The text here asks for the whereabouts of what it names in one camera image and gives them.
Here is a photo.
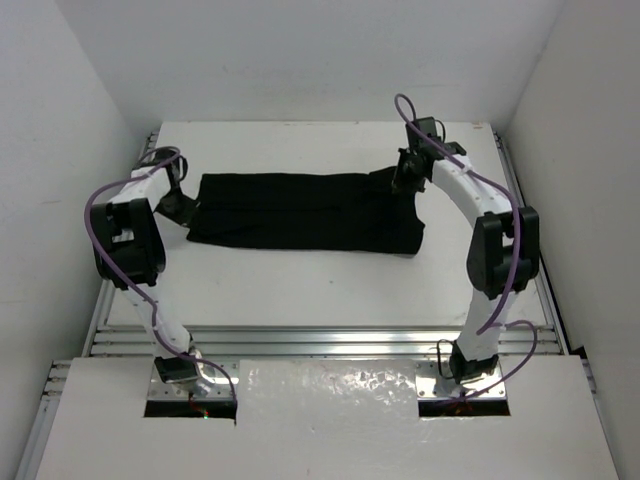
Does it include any black t shirt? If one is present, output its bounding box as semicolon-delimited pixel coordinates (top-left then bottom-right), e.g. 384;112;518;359
187;167;424;256

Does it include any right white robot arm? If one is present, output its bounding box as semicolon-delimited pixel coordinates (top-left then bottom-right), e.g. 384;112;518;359
392;148;540;384

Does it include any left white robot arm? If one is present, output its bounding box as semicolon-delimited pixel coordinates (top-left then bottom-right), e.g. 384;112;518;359
84;146;201;388

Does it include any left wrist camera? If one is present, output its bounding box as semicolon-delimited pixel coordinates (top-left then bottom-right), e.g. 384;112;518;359
142;147;188;176

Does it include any aluminium rail frame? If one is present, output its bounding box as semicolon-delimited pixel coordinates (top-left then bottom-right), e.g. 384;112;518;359
14;127;599;480

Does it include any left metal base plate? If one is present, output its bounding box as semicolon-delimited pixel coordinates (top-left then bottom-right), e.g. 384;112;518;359
146;365;233;402

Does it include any metal base plate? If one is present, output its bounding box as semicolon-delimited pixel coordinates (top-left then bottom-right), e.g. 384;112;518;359
415;357;507;402
146;365;233;402

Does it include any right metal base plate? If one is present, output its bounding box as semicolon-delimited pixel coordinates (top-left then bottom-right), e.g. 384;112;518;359
415;357;507;402

